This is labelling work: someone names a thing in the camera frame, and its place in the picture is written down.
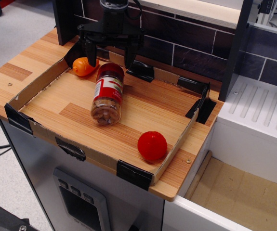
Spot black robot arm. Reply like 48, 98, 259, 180
78, 0, 145, 69

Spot dark grey right post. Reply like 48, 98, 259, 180
218, 0, 253, 102

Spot orange toy carrot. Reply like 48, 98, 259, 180
72, 57, 99, 77

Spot light wooden upper shelf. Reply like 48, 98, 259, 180
140, 0, 243, 29

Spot basil bottle red cap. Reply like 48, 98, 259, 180
91, 63, 124, 126

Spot dark grey post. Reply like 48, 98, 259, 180
218, 0, 253, 102
52, 0, 83, 45

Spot red toy tomato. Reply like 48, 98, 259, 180
137, 131, 168, 161

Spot white toy sink unit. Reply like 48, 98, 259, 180
162, 77, 277, 231

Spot grey toy dishwasher panel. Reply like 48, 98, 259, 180
53, 168, 111, 231

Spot dark grey left post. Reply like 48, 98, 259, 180
52, 0, 83, 45

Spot black bracket with screw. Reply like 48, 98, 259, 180
0, 207, 37, 231

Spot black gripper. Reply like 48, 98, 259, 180
78, 14, 145, 69

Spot cardboard fence with black tape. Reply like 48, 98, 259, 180
4, 40, 217, 191

